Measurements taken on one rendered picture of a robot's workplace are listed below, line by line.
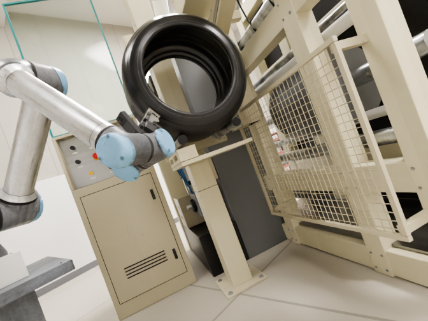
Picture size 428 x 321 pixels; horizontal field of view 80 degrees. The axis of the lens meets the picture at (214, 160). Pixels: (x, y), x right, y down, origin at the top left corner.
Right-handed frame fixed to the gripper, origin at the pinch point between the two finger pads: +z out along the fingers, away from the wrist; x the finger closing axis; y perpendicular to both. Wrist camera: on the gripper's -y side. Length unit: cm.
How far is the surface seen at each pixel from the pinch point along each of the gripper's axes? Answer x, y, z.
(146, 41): 16.8, -15.6, 21.5
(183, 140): -1.1, 19.3, -1.7
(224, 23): 35, 11, 68
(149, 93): 5.3, -3.3, 5.3
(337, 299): 0, 107, -45
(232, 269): -50, 89, -19
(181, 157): -5.5, 22.2, -7.5
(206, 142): -16, 39, 30
